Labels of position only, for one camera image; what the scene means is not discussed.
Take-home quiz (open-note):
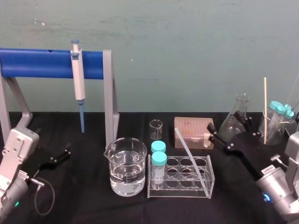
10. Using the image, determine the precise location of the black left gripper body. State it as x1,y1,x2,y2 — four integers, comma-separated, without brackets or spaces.
21,145,62,180

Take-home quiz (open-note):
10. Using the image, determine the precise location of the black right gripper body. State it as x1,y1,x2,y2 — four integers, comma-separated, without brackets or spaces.
226,132,285,182

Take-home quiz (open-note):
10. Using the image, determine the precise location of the clear glass stirring rod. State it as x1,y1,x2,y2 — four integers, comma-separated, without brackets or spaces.
175,127,210,199

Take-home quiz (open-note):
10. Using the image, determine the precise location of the clear glass conical flask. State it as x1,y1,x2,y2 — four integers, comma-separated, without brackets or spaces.
218,93,249,142

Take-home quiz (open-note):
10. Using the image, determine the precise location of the thin wooden stick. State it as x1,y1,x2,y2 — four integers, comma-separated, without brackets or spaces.
263,77,268,144

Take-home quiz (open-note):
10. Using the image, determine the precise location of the glass beaker holding tubes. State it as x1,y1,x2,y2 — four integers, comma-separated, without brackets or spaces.
257,109,297,146

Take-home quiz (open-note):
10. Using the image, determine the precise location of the brown pipette tip box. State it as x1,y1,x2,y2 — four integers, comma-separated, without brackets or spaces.
174,117,214,149

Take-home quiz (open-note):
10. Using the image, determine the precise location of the clear tube with teal cap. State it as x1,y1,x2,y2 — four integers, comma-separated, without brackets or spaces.
277,105,290,124
150,140,167,155
285,108,296,123
151,151,168,190
268,100,284,128

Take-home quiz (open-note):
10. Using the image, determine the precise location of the black table cloth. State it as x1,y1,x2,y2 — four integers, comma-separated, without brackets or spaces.
0,111,299,224

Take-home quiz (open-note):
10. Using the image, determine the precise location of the clear acrylic test tube rack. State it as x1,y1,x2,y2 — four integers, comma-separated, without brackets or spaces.
147,154,215,200

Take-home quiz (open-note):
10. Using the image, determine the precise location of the small empty glass beaker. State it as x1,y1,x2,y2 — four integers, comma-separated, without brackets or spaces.
149,119,164,141

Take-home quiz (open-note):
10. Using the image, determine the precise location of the large glass beaker with water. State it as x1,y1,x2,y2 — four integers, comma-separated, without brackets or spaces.
104,137,148,196

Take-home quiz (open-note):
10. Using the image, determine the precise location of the white pipette with blue tip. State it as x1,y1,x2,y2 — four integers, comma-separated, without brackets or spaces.
71,39,86,133

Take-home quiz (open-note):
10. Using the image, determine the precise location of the grey pipette stand blue bar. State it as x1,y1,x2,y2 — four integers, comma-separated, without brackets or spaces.
0,48,121,150

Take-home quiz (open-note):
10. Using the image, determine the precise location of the right gripper cable silver plug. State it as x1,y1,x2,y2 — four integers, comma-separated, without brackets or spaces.
270,154,286,168

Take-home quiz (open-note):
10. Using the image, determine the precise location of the thin dark left gripper cable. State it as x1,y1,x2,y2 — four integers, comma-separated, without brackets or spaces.
27,176,56,216

